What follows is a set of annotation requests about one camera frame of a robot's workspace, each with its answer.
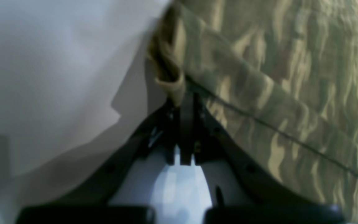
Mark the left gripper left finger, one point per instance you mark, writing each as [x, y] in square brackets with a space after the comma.
[158, 129]

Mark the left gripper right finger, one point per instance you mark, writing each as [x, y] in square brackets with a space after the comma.
[234, 179]

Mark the camouflage t-shirt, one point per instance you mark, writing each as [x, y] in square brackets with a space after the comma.
[281, 77]

